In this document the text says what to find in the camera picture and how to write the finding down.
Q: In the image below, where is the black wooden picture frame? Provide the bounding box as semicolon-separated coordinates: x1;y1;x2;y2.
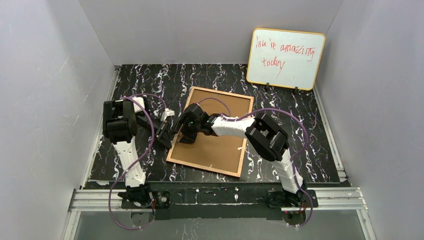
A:
165;86;255;178

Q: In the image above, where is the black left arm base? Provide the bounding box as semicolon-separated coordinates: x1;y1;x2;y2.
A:
117;184;171;209

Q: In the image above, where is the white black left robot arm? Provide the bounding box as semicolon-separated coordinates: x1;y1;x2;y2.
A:
102;93;175;188

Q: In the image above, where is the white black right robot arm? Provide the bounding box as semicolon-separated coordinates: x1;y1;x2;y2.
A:
172;103;306;194

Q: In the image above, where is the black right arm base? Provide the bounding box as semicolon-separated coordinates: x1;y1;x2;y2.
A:
264;189;319;210

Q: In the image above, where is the whiteboard with red writing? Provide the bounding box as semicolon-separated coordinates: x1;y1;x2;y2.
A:
246;27;326;91

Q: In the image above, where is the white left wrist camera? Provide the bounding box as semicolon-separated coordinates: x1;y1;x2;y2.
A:
160;108;175;122

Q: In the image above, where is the aluminium mounting rail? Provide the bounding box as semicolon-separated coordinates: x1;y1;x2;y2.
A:
62;182;376;240

